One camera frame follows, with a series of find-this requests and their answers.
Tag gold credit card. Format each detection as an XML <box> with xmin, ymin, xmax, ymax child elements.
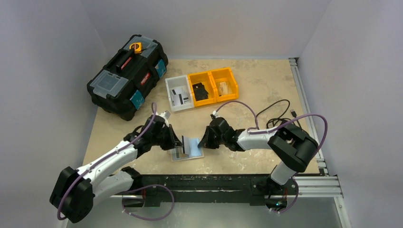
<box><xmin>218</xmin><ymin>82</ymin><xmax>229</xmax><ymax>95</ymax></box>

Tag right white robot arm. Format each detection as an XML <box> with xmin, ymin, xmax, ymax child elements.
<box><xmin>198</xmin><ymin>116</ymin><xmax>320</xmax><ymax>186</ymax></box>

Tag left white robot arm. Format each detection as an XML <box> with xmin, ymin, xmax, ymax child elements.
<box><xmin>49</xmin><ymin>110</ymin><xmax>182</xmax><ymax>223</ymax></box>

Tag black and white cards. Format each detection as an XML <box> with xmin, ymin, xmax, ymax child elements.
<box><xmin>170</xmin><ymin>87</ymin><xmax>190</xmax><ymax>106</ymax></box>

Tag right yellow plastic bin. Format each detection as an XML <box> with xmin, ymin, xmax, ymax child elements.
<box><xmin>210</xmin><ymin>67</ymin><xmax>239</xmax><ymax>103</ymax></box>

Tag yellow plastic bin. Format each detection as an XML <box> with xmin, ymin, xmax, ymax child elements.
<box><xmin>188</xmin><ymin>71</ymin><xmax>217</xmax><ymax>107</ymax></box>
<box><xmin>210</xmin><ymin>67</ymin><xmax>239</xmax><ymax>103</ymax></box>

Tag white plastic bin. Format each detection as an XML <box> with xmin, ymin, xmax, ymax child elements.
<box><xmin>165</xmin><ymin>75</ymin><xmax>195</xmax><ymax>112</ymax></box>

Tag middle yellow plastic bin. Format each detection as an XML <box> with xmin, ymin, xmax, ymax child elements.
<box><xmin>188</xmin><ymin>71</ymin><xmax>217</xmax><ymax>107</ymax></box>

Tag black plastic toolbox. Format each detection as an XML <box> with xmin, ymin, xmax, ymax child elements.
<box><xmin>86</xmin><ymin>34</ymin><xmax>169</xmax><ymax>121</ymax></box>

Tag yellow tape measure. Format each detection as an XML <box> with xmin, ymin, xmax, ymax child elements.
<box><xmin>129</xmin><ymin>42</ymin><xmax>143</xmax><ymax>54</ymax></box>

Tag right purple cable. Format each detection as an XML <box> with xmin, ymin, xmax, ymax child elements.
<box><xmin>214</xmin><ymin>100</ymin><xmax>328</xmax><ymax>215</ymax></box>

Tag black usb cable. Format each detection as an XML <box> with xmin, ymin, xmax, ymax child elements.
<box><xmin>255</xmin><ymin>99</ymin><xmax>304</xmax><ymax>130</ymax></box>

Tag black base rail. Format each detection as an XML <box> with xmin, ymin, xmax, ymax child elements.
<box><xmin>122</xmin><ymin>174</ymin><xmax>298</xmax><ymax>209</ymax></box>

